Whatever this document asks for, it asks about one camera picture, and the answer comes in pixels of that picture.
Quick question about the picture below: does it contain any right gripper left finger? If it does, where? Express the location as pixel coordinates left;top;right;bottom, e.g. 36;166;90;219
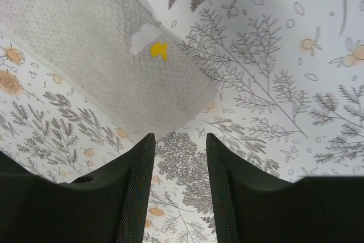
1;134;155;242

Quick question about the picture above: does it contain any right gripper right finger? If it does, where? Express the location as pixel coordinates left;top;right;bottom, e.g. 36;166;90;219
206;134;363;242

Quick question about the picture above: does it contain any grey towel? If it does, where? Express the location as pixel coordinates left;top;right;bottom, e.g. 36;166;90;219
1;0;217;142

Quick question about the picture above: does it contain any floral table mat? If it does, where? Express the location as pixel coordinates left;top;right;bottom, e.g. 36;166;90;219
1;0;363;242

